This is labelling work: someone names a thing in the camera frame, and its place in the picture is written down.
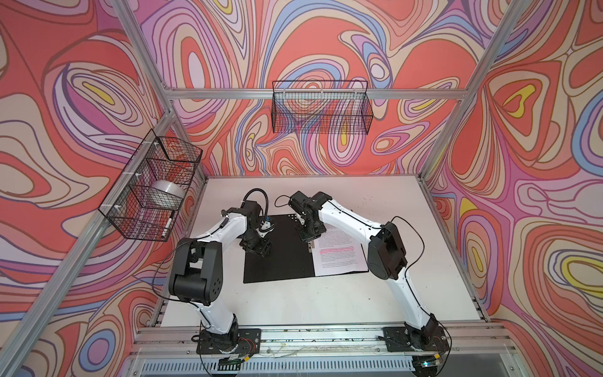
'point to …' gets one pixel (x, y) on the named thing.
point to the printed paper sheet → (337, 252)
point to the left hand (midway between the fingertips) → (265, 249)
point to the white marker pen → (166, 226)
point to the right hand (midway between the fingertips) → (311, 242)
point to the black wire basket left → (143, 204)
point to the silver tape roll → (165, 193)
